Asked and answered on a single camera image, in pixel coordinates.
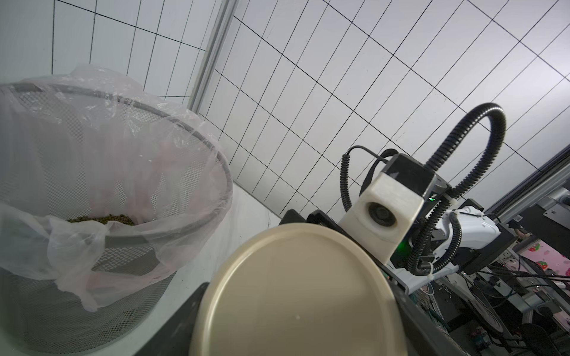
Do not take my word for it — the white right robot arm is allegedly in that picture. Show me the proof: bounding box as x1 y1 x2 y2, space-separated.
306 102 506 294

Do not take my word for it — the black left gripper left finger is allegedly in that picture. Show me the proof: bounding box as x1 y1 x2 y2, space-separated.
135 283 209 356

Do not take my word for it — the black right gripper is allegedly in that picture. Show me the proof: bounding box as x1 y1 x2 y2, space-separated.
279 209 346 234

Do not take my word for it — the cream jar lid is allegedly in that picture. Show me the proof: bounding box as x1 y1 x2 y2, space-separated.
189 223 408 355

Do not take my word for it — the grey mesh waste bin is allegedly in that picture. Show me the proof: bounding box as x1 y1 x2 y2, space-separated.
0 81 234 355

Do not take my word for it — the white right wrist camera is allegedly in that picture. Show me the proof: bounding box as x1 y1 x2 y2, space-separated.
338 173 424 265

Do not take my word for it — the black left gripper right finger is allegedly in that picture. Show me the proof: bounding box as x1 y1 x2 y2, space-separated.
389 281 467 356

